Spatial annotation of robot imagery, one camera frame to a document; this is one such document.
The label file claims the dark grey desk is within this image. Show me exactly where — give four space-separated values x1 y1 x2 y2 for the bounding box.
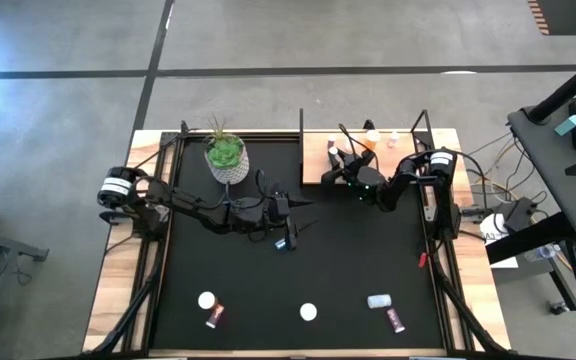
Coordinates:
485 84 576 329

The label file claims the red brown medicine bottle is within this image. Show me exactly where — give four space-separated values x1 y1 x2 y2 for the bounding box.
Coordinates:
205 302 226 330

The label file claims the black table mat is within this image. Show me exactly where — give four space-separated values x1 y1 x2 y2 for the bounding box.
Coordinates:
150 139 447 351

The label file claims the black power supply box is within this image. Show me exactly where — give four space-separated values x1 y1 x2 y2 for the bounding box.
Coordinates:
505 197 538 232

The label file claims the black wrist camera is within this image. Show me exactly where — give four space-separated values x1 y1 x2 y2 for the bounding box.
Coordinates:
269 193 293 222
343 154 367 175

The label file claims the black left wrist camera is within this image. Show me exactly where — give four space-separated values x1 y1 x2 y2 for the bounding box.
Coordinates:
269 193 293 222

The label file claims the small amber medicine bottle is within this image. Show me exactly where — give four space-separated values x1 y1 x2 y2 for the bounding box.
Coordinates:
363 128 382 151

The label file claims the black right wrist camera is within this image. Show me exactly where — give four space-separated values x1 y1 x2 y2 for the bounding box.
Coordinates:
343 154 367 175

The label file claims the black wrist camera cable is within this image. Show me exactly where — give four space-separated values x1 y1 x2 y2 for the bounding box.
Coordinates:
223 167 270 211
336 122 380 174

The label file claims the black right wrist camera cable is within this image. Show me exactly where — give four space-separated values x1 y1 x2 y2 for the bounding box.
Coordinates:
336 122 380 174

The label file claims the black pole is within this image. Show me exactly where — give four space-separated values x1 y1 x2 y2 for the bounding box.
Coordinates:
527 49 576 124

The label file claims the pale clear medicine bottle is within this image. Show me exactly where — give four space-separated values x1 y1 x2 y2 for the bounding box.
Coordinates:
366 293 393 310

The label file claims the white paper sheet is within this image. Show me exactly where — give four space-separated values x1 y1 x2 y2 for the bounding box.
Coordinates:
478 212 519 270

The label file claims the teal box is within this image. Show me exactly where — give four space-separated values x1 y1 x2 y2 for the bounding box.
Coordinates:
553 114 576 137

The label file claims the clear water bottle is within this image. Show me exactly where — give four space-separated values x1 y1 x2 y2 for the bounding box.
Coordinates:
523 243 559 264

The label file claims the long black left arm cable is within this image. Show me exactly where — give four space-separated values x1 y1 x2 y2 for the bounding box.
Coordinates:
135 126 207 174

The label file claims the succulent in triangle-patterned pot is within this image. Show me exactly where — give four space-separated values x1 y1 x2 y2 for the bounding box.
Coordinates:
202 115 251 186

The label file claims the upright bottle with white cap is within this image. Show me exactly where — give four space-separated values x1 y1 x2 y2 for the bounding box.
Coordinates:
197 290 218 311

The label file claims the maroon medicine bottle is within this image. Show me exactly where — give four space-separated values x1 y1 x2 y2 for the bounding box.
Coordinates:
385 307 406 334

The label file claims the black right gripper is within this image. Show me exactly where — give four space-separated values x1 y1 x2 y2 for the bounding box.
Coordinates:
320 144 377 186

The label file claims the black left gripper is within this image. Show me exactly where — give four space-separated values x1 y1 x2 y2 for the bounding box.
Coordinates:
282 194 320 252

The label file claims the black left wrist camera cable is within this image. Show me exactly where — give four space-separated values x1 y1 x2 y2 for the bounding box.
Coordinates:
223 167 270 211

